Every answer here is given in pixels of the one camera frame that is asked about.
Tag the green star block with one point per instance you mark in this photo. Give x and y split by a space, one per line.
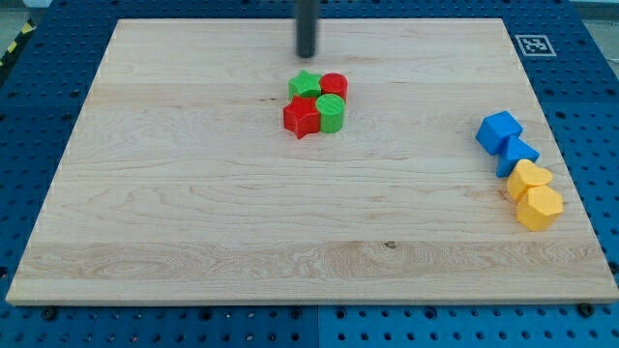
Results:
305 84

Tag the red star block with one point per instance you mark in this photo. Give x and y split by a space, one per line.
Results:
301 116

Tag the green cylinder block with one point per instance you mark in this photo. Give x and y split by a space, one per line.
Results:
331 109

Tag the red cylinder block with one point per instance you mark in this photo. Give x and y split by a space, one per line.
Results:
334 83

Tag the wooden board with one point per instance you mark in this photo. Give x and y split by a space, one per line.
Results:
180 185

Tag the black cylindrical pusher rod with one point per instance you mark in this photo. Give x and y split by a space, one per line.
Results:
306 19

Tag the blue cube block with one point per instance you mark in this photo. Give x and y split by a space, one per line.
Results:
496 129

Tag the blue triangle block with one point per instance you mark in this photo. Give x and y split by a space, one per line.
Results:
514 150

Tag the yellow heart block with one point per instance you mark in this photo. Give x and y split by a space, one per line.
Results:
525 175

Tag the yellow hexagon block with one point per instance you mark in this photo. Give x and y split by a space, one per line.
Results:
539 207

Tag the white fiducial marker tag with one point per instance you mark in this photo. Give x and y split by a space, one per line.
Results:
534 45

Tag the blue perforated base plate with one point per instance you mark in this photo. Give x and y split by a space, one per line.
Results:
53 70

